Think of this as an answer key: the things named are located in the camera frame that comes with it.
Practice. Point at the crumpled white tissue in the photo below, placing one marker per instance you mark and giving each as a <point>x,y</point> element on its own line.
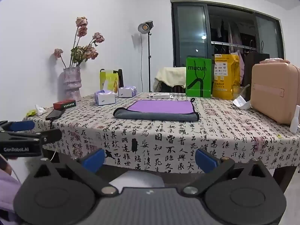
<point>39,110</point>

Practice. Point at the crumpled white paper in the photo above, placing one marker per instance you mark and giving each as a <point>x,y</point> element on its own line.
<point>241,103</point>

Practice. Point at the pink hard suitcase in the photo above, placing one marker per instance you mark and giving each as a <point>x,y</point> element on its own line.
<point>274,91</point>

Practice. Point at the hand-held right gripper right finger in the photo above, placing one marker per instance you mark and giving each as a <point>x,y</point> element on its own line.
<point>205,161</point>

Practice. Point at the mottled pink ceramic vase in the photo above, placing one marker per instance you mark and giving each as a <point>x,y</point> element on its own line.
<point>70,84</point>

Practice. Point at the clear plastic container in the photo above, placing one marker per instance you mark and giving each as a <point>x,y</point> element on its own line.
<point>241,91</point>

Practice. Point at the calligraphy printed tablecloth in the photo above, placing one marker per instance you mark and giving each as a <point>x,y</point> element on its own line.
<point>178,133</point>

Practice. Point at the black tablecloth clip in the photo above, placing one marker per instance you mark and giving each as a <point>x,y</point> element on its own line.
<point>134,144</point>

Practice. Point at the white nozzle bottle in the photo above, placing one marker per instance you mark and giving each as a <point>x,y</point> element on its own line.
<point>294,124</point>

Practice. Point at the cream cloth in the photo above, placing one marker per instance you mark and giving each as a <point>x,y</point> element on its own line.
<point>171,76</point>

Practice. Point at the purple tissue pack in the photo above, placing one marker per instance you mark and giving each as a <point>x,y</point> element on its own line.
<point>105,98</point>
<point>127,91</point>

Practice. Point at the purple and grey towel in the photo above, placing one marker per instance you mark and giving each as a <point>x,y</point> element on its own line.
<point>161,109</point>

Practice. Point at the green paper bag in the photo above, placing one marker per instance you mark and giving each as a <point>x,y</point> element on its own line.
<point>198,79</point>

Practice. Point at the person's left forearm purple sleeve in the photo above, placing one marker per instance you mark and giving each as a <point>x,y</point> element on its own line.
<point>8,194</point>

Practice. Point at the yellow plastic bag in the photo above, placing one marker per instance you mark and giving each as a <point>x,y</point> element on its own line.
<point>225,77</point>

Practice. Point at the red flat box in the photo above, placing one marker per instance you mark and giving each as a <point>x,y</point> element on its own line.
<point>64,104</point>

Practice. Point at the studio light on stand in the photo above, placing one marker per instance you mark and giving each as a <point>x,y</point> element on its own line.
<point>145,27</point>

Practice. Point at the black paper bag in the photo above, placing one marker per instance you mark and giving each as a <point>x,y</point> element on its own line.
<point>256,63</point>

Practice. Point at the dark framed sliding window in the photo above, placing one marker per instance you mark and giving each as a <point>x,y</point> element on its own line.
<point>192,35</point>

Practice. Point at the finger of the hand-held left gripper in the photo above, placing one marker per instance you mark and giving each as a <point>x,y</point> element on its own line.
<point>21,125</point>
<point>52,135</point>

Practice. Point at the person's left hand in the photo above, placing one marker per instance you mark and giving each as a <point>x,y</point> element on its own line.
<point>4,165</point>

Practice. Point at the yellow tissue bag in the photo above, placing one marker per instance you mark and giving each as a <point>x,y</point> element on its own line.
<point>108,80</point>

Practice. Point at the dried pink roses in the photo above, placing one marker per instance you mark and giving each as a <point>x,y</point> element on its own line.
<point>84,51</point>

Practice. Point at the dark chair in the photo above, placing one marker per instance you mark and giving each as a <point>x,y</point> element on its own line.
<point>164,88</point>

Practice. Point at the black phone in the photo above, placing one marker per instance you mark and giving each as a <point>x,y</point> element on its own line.
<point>55,114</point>

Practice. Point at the yellow-green wrapper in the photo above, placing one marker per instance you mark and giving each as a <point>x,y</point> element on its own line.
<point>31,113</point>

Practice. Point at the hanging clothes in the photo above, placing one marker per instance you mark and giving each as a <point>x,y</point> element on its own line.
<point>232,32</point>

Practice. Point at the wooden table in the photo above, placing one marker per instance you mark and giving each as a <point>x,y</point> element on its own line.
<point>283,177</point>

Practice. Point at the white flat box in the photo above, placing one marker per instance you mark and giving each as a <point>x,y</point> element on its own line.
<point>159,95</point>

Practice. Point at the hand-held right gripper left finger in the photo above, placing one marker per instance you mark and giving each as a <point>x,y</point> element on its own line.
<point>95,160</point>

